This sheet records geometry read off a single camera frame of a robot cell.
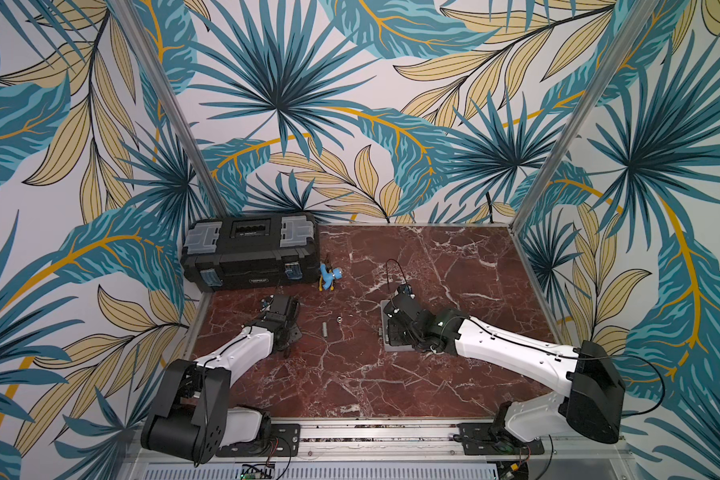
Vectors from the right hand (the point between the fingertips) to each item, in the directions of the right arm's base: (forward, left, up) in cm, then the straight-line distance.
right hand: (392, 328), depth 81 cm
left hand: (+3, +30, -10) cm, 32 cm away
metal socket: (+8, +15, -9) cm, 19 cm away
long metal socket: (+5, +20, -10) cm, 22 cm away
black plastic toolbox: (+23, +41, +7) cm, 48 cm away
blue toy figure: (+23, +19, -7) cm, 31 cm away
